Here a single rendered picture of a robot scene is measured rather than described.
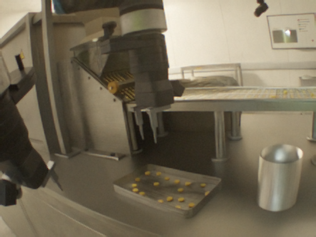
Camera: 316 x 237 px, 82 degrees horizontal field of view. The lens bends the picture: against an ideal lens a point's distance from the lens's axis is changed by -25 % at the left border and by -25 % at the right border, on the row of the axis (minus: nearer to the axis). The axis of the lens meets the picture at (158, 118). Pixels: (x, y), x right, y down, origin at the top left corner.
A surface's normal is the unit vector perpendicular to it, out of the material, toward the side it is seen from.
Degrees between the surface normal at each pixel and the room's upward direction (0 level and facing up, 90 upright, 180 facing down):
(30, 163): 78
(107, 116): 90
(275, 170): 90
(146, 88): 87
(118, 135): 90
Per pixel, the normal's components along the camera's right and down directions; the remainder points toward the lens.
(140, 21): -0.09, 0.23
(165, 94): 0.62, 0.10
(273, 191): -0.68, 0.26
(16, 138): 0.97, 0.07
